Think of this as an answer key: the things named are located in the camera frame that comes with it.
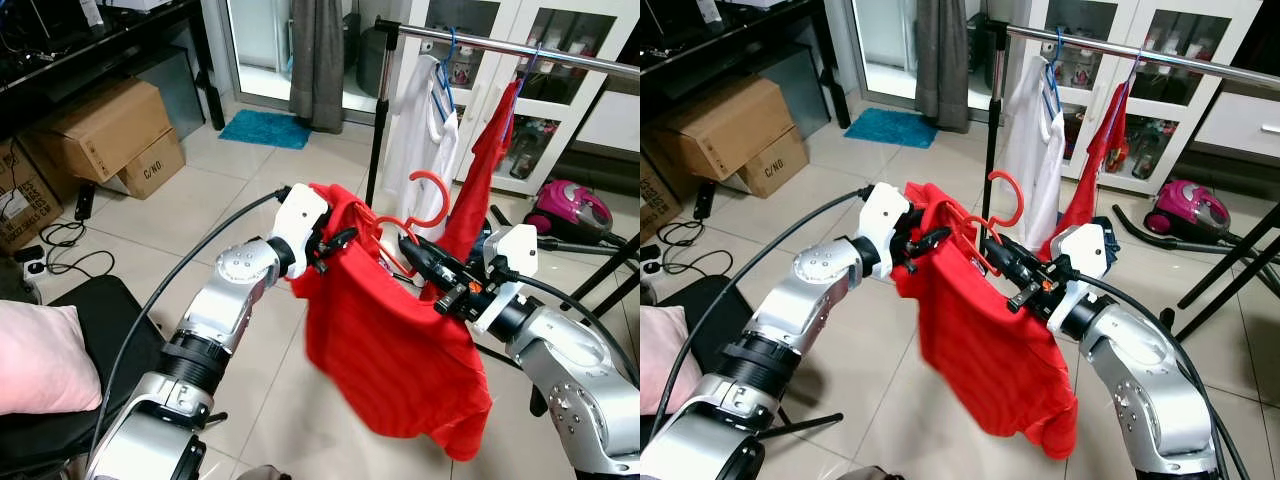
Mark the blue bath mat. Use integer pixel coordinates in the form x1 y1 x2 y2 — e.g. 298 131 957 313
218 108 313 151
843 107 941 149

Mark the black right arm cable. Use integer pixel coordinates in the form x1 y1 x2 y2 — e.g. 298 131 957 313
510 270 641 391
1085 275 1251 480

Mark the small printed cardboard box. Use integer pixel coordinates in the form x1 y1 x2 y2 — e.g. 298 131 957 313
118 128 187 199
740 125 809 199

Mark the labelled cardboard box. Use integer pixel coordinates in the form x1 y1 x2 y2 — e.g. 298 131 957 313
0 140 63 253
640 160 683 241

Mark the pink pillow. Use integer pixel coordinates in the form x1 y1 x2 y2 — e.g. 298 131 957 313
640 305 704 416
0 303 103 416

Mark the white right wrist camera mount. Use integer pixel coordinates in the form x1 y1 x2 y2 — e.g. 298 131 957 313
470 225 541 336
1045 225 1111 321

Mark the large plain cardboard box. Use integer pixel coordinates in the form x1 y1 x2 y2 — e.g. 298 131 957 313
35 78 173 183
660 75 796 181

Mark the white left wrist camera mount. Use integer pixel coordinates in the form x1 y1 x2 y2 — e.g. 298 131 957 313
855 183 913 281
268 185 331 278

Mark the grey curtain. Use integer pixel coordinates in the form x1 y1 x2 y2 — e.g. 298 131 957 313
915 0 971 133
290 0 346 134

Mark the blue clothes hanger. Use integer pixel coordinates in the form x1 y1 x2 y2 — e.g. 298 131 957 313
508 45 543 146
435 27 461 126
1105 50 1146 151
1045 27 1069 116

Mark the black metal support bar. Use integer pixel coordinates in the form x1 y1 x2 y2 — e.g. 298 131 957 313
755 412 846 441

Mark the white sleeveless shirt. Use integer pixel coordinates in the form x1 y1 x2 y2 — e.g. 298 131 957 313
1000 55 1066 251
383 55 461 241

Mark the black chair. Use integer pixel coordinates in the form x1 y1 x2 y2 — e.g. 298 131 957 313
0 275 166 476
640 275 791 441

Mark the black vacuum hose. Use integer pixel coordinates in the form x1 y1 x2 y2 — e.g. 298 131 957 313
1112 205 1280 263
488 205 641 263

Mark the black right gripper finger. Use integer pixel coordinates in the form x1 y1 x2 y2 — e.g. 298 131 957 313
398 240 447 291
986 233 1031 271
980 240 1023 289
404 232 457 273

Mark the white framed glass door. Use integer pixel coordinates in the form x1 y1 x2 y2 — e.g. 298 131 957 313
830 0 1011 111
200 0 401 111

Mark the black desk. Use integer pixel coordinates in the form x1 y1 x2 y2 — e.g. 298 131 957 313
0 0 226 136
640 0 851 131

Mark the pink vacuum cleaner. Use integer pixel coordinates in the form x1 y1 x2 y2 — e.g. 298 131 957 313
525 180 613 246
1145 180 1233 241

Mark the black floor cable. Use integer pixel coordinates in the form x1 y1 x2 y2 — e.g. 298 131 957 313
40 220 116 281
660 220 736 276

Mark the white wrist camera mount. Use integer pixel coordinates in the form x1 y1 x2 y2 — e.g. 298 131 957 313
1045 225 1111 321
470 225 541 336
268 185 331 278
855 183 913 281

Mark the white glass-door cabinet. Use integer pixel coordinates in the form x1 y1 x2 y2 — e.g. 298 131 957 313
1010 0 1280 196
395 0 641 196

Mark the red shirt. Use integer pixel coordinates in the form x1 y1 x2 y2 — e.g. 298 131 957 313
437 80 521 263
1040 82 1131 261

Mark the red t-shirt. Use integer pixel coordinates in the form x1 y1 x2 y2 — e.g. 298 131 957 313
288 183 493 463
890 183 1079 461

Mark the red plastic clothes hanger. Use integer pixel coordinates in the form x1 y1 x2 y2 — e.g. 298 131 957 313
375 170 451 283
968 170 1026 279

